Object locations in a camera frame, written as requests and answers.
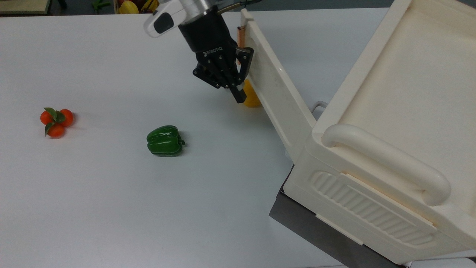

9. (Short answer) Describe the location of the yellow bell pepper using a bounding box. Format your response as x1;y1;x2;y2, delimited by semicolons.
242;79;263;108

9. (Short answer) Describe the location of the orange tangerine cluster with leaves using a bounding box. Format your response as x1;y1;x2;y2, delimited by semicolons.
40;107;74;138

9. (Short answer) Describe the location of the cream cabinet bar handle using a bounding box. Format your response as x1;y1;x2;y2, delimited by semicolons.
321;124;452;207

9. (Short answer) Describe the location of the yellow mango fruit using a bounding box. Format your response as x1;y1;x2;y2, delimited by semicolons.
119;1;139;15

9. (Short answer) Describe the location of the grey cabinet base plate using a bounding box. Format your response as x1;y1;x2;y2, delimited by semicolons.
269;167;409;268

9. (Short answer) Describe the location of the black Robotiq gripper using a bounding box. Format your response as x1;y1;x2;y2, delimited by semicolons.
178;7;255;104

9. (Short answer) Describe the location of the copper door handle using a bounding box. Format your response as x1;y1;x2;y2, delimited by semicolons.
237;26;246;66

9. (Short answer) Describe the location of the wooden board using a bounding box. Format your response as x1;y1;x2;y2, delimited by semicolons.
0;0;52;15

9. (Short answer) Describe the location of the cream toy kitchen cabinet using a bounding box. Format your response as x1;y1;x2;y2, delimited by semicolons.
284;0;476;265

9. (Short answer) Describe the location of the cream cabinet door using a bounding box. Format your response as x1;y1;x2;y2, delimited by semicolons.
240;9;317;161

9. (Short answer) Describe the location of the green bell pepper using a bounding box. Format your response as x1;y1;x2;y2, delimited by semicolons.
146;125;186;157

